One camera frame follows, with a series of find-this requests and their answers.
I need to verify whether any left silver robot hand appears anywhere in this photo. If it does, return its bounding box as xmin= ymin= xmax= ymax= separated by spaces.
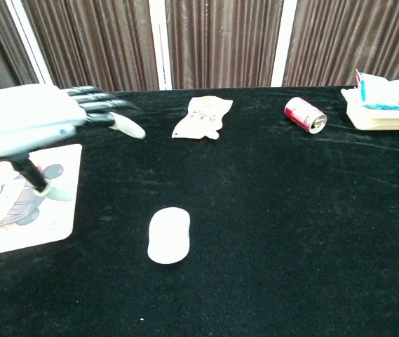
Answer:
xmin=0 ymin=83 xmax=147 ymax=202

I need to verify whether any white computer mouse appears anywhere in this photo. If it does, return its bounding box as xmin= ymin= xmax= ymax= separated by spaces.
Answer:
xmin=147 ymin=206 xmax=191 ymax=265

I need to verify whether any white cartoon mouse pad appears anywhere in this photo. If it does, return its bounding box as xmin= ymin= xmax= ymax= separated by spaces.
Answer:
xmin=0 ymin=143 xmax=83 ymax=259

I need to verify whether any white snack packet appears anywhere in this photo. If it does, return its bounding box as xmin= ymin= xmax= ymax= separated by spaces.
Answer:
xmin=171 ymin=95 xmax=234 ymax=140

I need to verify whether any brown pleated curtain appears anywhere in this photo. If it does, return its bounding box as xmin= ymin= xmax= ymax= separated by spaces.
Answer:
xmin=0 ymin=0 xmax=399 ymax=94

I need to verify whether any dark green velvet tablecloth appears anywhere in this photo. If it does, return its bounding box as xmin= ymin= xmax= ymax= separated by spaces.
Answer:
xmin=0 ymin=85 xmax=399 ymax=337

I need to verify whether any red and white can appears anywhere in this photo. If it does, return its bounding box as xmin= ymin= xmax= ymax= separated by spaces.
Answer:
xmin=284 ymin=96 xmax=327 ymax=135

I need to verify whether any cream plastic box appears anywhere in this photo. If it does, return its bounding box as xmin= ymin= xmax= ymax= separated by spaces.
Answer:
xmin=340 ymin=87 xmax=399 ymax=131

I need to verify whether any teal and white packet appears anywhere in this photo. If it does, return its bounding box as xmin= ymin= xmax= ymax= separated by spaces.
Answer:
xmin=355 ymin=68 xmax=399 ymax=112

